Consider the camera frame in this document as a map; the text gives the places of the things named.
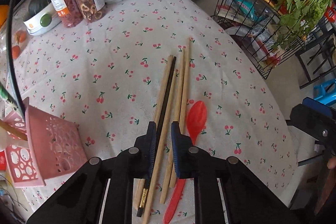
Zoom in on brown wooden chopstick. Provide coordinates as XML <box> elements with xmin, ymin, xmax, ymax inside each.
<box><xmin>133</xmin><ymin>55</ymin><xmax>173</xmax><ymax>210</ymax></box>
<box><xmin>0</xmin><ymin>120</ymin><xmax>27</xmax><ymax>141</ymax></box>

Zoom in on pink perforated utensil basket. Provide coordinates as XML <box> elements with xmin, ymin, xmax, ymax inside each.
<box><xmin>4</xmin><ymin>97</ymin><xmax>87</xmax><ymax>188</ymax></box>

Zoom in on black chopstick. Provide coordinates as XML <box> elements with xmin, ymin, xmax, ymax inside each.
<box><xmin>136</xmin><ymin>56</ymin><xmax>176</xmax><ymax>217</ymax></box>

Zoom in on light bamboo chopstick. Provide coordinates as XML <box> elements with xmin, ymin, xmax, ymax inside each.
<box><xmin>159</xmin><ymin>50</ymin><xmax>186</xmax><ymax>204</ymax></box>
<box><xmin>178</xmin><ymin>38</ymin><xmax>190</xmax><ymax>133</ymax></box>
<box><xmin>142</xmin><ymin>75</ymin><xmax>175</xmax><ymax>224</ymax></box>

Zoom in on red plastic spoon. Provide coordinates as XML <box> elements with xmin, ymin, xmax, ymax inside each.
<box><xmin>163</xmin><ymin>101</ymin><xmax>207</xmax><ymax>224</ymax></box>

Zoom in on panda print chopsticks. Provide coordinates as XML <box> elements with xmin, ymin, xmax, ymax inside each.
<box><xmin>0</xmin><ymin>83</ymin><xmax>18</xmax><ymax>111</ymax></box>

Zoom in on person's right hand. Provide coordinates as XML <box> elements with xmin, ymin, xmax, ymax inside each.
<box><xmin>327</xmin><ymin>156</ymin><xmax>336</xmax><ymax>169</ymax></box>

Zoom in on green leafy vegetables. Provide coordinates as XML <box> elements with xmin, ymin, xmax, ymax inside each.
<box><xmin>276</xmin><ymin>0</ymin><xmax>332</xmax><ymax>49</ymax></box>

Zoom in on cherry print tablecloth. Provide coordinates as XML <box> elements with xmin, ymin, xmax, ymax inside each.
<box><xmin>15</xmin><ymin>0</ymin><xmax>297</xmax><ymax>198</ymax></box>

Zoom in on clear jar with small oranges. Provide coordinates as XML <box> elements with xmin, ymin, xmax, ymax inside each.
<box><xmin>1</xmin><ymin>20</ymin><xmax>28</xmax><ymax>60</ymax></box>

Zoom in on white bowl with olive print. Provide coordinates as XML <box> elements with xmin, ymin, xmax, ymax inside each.
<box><xmin>23</xmin><ymin>3</ymin><xmax>61</xmax><ymax>36</ymax></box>

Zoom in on dark green squash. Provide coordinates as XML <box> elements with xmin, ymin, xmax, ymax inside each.
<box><xmin>29</xmin><ymin>0</ymin><xmax>51</xmax><ymax>17</ymax></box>

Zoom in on orange tangerine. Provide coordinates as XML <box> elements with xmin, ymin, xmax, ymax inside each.
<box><xmin>0</xmin><ymin>5</ymin><xmax>9</xmax><ymax>27</ymax></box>

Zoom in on black wire storage rack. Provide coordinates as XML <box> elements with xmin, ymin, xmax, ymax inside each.
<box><xmin>214</xmin><ymin>0</ymin><xmax>335</xmax><ymax>79</ymax></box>

